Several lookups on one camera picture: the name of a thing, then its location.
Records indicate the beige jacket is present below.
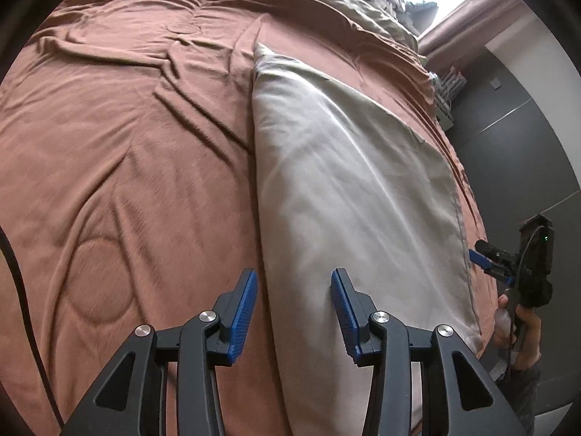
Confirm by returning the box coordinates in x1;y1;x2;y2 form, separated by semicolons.
249;42;483;436

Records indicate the person's right hand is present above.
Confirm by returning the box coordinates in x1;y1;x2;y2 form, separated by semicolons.
492;294;544;369

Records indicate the pink-brown curtain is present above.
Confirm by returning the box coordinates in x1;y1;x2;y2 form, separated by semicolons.
417;0;533;70

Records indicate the thick black cable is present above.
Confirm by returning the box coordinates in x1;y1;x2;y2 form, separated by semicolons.
0;226;65;424

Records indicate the dark grey cloth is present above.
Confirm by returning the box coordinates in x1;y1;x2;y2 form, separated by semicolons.
403;0;439;33

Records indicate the brown bed blanket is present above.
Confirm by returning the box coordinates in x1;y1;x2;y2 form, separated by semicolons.
0;0;500;436

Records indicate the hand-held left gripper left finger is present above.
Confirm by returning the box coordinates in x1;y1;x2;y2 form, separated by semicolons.
59;268;259;436

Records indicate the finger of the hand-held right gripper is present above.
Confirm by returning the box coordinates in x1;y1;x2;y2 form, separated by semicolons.
467;250;512;285
475;240;514;262

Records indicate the person's right forearm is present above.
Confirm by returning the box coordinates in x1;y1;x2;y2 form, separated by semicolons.
497;356;545;432

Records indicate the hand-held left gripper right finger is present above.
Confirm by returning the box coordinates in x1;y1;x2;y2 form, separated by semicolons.
330;268;527;436

